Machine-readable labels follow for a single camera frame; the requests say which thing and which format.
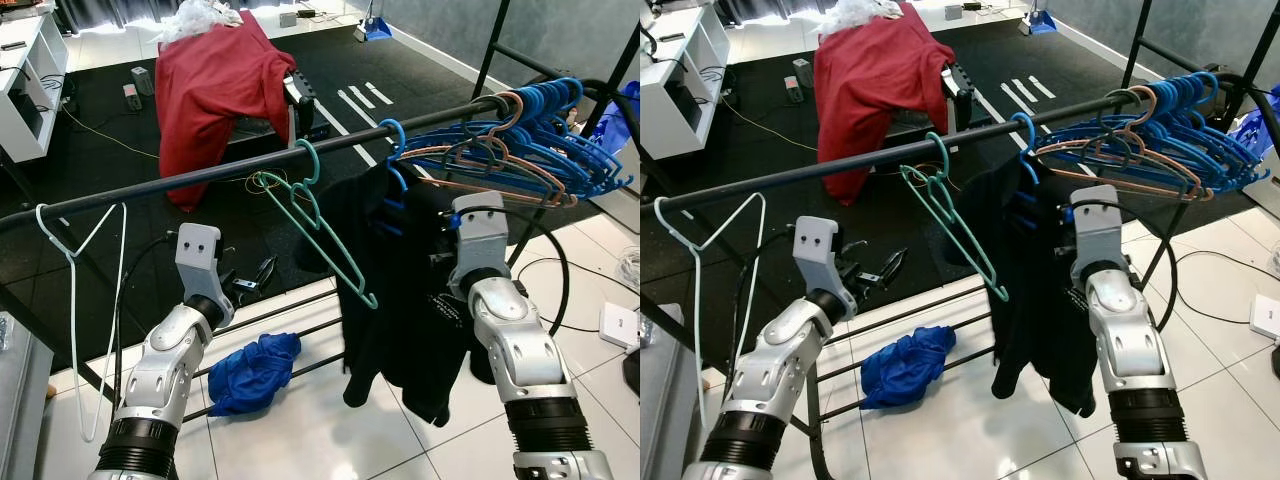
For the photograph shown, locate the blue crumpled cloth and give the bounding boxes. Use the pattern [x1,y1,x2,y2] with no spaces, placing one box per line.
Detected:
[207,332,303,418]
[860,325,959,411]

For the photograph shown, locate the dark navy garment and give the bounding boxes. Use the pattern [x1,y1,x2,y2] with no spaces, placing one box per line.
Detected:
[295,165,501,426]
[940,160,1101,419]

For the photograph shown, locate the black metal clothes rack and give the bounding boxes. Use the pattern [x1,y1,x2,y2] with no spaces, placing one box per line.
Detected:
[640,0,1280,480]
[0,0,641,431]

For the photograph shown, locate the blue plastic bag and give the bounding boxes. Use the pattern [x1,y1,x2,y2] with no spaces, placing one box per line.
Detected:
[1235,85,1280,159]
[595,80,641,153]

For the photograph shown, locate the grey plastic hanger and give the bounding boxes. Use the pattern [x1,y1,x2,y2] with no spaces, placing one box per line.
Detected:
[440,95,561,196]
[1075,88,1191,196]

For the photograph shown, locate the black exercise machine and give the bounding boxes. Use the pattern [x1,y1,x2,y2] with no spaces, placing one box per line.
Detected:
[940,62,977,129]
[283,68,321,136]

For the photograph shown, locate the red cloth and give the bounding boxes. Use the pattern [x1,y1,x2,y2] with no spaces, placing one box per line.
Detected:
[155,10,298,213]
[813,5,956,206]

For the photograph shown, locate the white power adapter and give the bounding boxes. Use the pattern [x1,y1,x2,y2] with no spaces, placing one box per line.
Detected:
[1250,293,1280,343]
[598,300,641,353]

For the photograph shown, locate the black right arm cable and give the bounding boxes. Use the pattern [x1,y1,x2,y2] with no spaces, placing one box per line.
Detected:
[498,205,573,341]
[1100,198,1179,336]

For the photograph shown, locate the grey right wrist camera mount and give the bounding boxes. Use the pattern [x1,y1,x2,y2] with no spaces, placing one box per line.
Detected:
[1068,184,1125,286]
[450,192,511,276]

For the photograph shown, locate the brown plastic hanger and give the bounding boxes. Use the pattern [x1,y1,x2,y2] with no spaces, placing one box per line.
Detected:
[400,92,579,208]
[1040,85,1216,204]

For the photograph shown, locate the white shelf unit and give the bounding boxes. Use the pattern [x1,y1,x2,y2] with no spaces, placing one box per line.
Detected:
[640,8,733,163]
[0,15,69,163]

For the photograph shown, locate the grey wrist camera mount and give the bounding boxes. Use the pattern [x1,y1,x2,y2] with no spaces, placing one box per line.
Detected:
[792,214,843,298]
[175,223,223,301]
[450,192,511,276]
[1068,184,1125,286]

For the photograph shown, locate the green plastic hanger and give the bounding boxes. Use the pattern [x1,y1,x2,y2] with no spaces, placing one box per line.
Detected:
[900,132,1011,303]
[255,138,381,311]

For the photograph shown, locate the yellow floor cable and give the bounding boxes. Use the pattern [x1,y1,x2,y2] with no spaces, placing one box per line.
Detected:
[60,105,161,161]
[720,98,826,153]

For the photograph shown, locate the white wire hanger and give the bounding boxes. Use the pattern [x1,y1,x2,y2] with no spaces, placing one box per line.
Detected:
[35,200,129,444]
[655,192,769,406]

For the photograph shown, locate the white crumpled cloth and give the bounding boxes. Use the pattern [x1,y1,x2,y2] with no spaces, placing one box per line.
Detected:
[158,0,246,46]
[818,0,906,36]

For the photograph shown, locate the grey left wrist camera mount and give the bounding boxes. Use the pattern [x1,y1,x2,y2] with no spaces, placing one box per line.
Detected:
[175,223,223,301]
[792,214,843,298]

